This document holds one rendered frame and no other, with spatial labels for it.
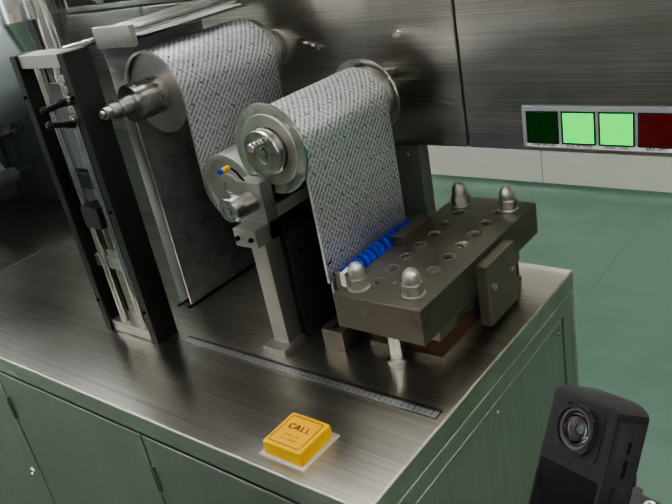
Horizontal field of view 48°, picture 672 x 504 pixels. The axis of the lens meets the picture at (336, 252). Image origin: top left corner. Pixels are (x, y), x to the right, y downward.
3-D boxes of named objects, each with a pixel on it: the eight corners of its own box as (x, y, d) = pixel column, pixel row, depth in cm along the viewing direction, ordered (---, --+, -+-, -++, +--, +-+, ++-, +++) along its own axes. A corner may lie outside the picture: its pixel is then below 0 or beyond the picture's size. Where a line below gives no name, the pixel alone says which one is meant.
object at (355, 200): (327, 283, 123) (305, 178, 115) (404, 224, 139) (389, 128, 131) (330, 283, 122) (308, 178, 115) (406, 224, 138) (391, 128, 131)
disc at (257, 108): (246, 190, 124) (225, 102, 118) (248, 188, 124) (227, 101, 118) (315, 197, 115) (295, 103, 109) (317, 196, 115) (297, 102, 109)
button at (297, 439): (265, 453, 106) (261, 440, 105) (296, 424, 110) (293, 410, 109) (302, 468, 101) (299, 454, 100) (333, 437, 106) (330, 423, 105)
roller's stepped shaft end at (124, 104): (98, 124, 122) (91, 105, 121) (126, 113, 126) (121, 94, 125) (109, 125, 120) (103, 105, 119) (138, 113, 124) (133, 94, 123)
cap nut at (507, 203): (494, 212, 134) (491, 188, 132) (503, 204, 136) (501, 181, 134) (513, 214, 132) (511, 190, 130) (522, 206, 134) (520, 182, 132)
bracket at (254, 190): (262, 353, 130) (219, 190, 117) (286, 334, 134) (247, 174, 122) (283, 359, 127) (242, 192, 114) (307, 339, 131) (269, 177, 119)
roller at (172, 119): (143, 131, 136) (120, 54, 130) (237, 91, 153) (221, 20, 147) (195, 133, 127) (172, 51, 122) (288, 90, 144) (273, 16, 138)
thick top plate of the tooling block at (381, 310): (339, 325, 120) (332, 292, 117) (460, 223, 147) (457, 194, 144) (425, 346, 110) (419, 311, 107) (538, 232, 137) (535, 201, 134)
